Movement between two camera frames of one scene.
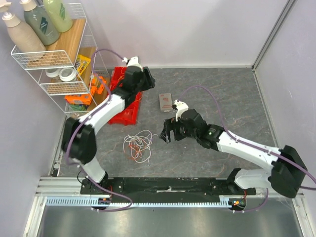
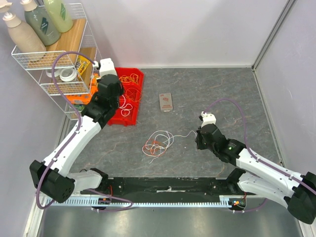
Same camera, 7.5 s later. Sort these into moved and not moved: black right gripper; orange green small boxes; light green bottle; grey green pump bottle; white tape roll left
Moved: black right gripper
Not moved: white tape roll left; light green bottle; orange green small boxes; grey green pump bottle
